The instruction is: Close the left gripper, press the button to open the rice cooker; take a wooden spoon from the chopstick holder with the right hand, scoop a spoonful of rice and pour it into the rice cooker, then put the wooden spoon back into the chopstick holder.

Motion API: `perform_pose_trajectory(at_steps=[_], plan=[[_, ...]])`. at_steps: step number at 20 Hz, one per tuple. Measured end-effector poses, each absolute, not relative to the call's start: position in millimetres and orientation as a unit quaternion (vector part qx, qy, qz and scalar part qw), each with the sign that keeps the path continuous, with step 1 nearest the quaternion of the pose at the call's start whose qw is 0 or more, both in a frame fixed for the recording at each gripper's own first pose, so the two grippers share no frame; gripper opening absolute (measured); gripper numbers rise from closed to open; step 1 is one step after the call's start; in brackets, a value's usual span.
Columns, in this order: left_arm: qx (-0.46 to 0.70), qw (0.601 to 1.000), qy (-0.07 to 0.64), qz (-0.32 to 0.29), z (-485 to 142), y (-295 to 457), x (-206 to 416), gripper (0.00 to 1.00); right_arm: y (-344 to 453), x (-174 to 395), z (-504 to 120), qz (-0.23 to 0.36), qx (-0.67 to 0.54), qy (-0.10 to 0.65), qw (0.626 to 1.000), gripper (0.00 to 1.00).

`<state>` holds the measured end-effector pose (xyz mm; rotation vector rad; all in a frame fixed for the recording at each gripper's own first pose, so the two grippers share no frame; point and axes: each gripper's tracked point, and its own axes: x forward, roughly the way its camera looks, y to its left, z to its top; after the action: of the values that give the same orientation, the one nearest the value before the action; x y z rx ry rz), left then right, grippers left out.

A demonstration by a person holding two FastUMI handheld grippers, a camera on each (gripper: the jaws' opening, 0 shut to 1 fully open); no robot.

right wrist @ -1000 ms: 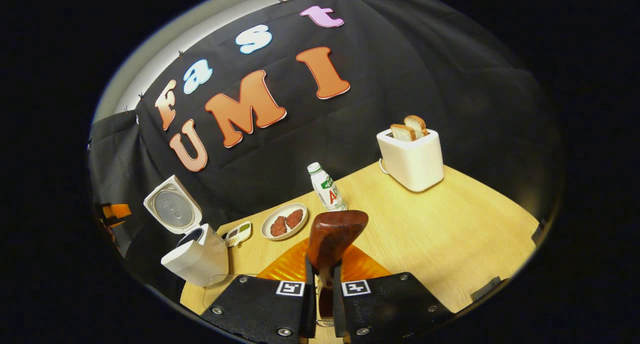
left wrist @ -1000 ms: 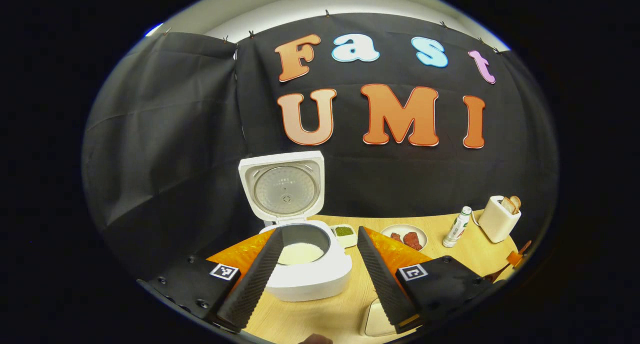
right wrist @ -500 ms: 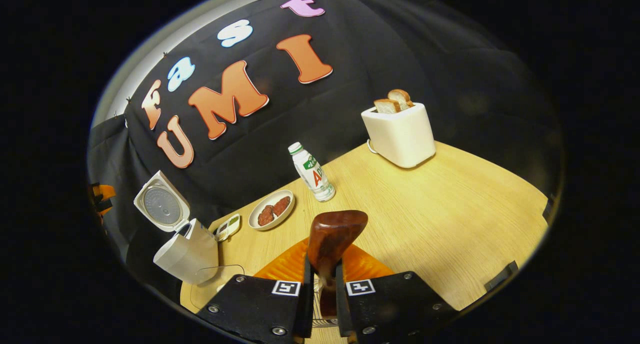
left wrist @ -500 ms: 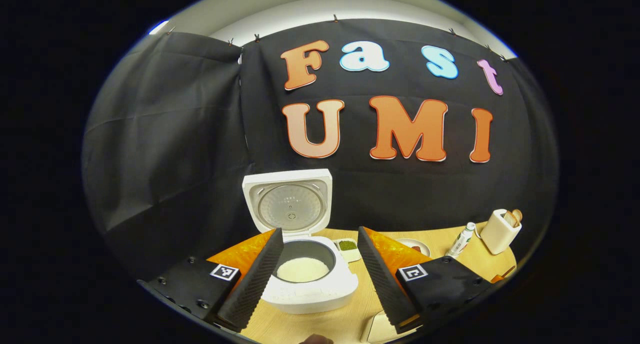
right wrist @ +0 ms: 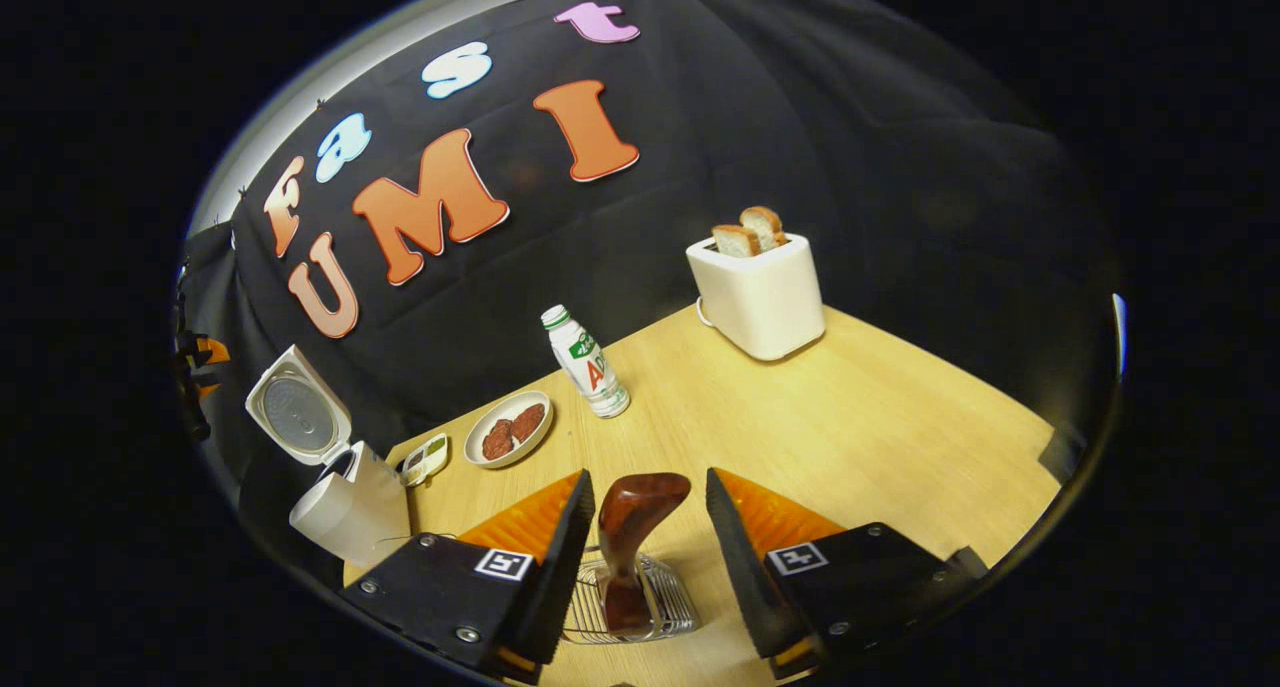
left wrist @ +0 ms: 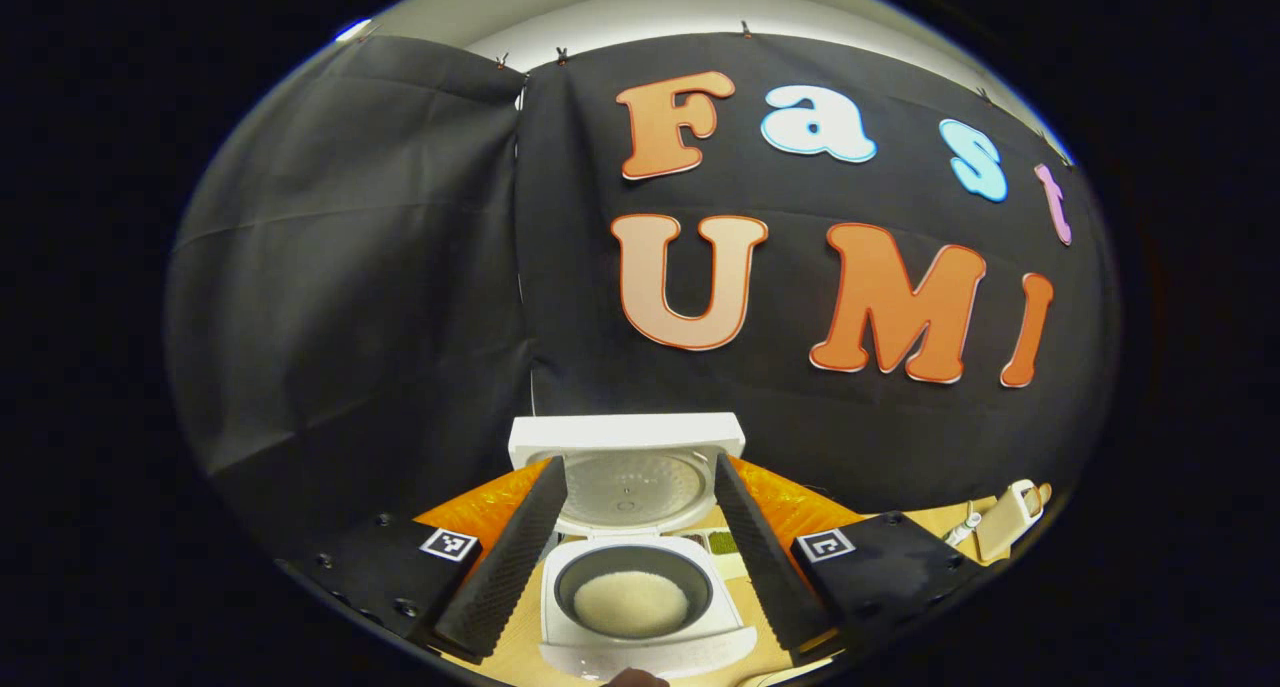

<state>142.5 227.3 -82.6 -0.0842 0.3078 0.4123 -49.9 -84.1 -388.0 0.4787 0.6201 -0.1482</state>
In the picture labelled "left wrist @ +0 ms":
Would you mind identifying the white rice cooker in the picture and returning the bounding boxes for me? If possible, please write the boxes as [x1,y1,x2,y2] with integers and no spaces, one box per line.
[508,413,758,681]

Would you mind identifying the white divided seasoning tray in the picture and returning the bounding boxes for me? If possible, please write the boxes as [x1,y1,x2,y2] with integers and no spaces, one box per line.
[700,530,749,580]

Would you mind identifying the white toaster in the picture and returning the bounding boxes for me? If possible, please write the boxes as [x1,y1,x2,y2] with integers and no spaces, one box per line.
[975,479,1046,565]

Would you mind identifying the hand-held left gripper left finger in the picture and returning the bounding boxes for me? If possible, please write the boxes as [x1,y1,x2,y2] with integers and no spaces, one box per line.
[280,455,569,666]

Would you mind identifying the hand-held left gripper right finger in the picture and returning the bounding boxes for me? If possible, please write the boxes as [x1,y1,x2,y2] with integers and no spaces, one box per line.
[713,453,1001,668]

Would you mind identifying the white rice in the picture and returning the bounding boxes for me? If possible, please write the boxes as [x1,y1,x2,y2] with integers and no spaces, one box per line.
[573,571,690,639]

